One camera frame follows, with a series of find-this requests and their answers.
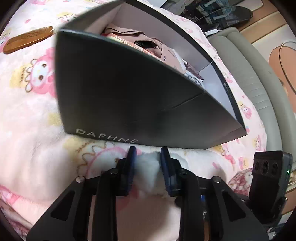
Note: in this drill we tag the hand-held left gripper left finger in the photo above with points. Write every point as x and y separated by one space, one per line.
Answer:
129 171

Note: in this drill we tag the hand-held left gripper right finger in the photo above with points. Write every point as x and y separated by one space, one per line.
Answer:
166 169

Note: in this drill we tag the white fluffy plush toy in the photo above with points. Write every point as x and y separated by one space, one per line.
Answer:
148 171

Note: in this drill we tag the black cardboard box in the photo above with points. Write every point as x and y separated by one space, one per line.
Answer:
127 104

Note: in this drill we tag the brown wooden comb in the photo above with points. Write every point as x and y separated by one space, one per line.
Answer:
27 39

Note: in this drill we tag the pink patterned cloth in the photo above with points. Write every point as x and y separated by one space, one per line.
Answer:
240 183

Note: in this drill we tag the white blue green packet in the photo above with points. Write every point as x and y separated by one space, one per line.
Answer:
194 80

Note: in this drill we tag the brown patterned packet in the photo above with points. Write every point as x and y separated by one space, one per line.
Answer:
192 69

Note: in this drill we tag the pink cartoon printed blanket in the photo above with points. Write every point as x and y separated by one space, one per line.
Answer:
34 115

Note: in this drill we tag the beige padded sofa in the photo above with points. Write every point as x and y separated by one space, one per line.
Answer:
249 69

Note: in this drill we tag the pink fabric pouch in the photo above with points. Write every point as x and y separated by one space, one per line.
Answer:
143 44

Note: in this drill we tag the white power strip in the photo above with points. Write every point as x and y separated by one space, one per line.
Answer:
211 32

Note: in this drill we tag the black glass table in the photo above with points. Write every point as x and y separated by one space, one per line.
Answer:
240 14

